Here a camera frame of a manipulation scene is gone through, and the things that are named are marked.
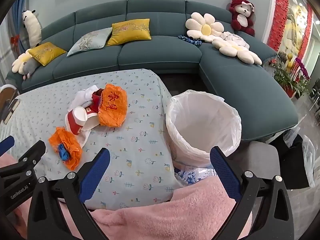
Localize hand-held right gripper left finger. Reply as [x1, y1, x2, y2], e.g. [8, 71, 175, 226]
[27, 147, 111, 240]

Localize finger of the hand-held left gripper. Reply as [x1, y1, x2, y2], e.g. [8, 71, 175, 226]
[0, 140, 47, 179]
[0, 135, 15, 153]

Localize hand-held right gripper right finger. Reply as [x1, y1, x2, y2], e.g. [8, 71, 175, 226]
[209, 146, 295, 240]

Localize blue glove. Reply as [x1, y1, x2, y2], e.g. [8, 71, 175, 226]
[58, 144, 72, 161]

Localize small orange plastic bag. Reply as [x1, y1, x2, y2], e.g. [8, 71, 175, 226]
[48, 127, 83, 171]

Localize red and white paper cup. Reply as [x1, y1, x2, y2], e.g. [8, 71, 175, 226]
[65, 106, 88, 135]

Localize white lined trash bin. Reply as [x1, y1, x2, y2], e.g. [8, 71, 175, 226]
[165, 90, 242, 168]

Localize large orange plastic bag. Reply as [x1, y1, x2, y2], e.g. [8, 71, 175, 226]
[98, 84, 128, 127]

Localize white paper towel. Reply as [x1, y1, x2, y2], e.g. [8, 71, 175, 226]
[69, 85, 100, 113]

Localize blue and white patterned cloth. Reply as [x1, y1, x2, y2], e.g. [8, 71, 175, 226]
[174, 165, 218, 187]

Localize grey stool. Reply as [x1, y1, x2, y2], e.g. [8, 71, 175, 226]
[232, 141, 282, 180]

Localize white round chair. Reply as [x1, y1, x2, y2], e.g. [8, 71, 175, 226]
[0, 85, 20, 125]

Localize floral printed blanket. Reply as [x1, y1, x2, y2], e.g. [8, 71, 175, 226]
[0, 69, 183, 209]

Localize black bag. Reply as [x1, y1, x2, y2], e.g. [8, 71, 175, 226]
[269, 129, 310, 190]

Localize red envelope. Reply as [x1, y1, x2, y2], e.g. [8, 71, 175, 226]
[86, 97, 102, 113]

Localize pink fleece blanket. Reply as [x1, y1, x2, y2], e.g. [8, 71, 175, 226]
[0, 152, 253, 240]

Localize grey plush mouse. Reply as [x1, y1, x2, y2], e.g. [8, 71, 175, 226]
[21, 57, 40, 80]

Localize small white flower cushion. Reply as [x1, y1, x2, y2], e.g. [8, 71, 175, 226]
[12, 49, 34, 74]

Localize clear plastic bag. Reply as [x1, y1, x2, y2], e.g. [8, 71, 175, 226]
[301, 135, 316, 186]

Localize small yellow embroidered pillow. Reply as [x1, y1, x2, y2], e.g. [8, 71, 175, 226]
[27, 42, 67, 66]

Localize potted green plants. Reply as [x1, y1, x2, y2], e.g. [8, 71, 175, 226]
[274, 52, 310, 98]

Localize white plush alpaca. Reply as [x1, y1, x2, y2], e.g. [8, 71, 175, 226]
[21, 10, 42, 49]

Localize flat white flower cushion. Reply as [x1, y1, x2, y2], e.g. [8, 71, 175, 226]
[212, 38, 262, 65]

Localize blue curtain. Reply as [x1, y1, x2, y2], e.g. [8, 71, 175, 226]
[7, 0, 30, 53]

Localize light blue embroidered pillow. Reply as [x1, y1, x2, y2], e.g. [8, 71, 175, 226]
[67, 27, 113, 57]

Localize purple orchid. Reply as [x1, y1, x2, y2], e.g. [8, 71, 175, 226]
[295, 57, 310, 80]

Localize white crumpled cloth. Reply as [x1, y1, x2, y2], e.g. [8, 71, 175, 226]
[220, 31, 250, 49]

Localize teal sectional sofa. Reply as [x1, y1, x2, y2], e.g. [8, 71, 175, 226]
[6, 0, 299, 140]

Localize blue beaded garland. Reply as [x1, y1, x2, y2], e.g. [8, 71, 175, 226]
[178, 35, 203, 46]

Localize upright white flower cushion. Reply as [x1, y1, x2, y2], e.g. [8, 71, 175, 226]
[185, 12, 224, 42]

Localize large yellow embroidered pillow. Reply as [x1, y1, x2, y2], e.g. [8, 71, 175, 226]
[107, 19, 152, 46]

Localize red and white plush bear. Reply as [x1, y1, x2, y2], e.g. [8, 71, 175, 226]
[229, 0, 256, 37]

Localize red wall decoration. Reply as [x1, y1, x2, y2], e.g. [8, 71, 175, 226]
[269, 0, 314, 58]

